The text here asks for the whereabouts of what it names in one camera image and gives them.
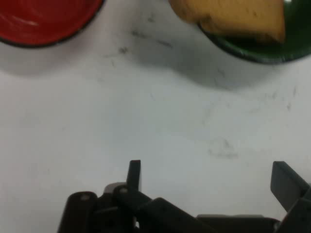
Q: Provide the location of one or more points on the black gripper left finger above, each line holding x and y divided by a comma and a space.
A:
132, 174

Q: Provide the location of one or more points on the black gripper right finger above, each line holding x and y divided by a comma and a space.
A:
286, 184

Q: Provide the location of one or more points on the dark green plate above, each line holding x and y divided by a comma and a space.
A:
298, 36

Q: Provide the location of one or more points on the red bowl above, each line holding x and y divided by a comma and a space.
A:
48, 21

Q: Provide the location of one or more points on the toast bread slice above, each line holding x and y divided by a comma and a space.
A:
230, 17

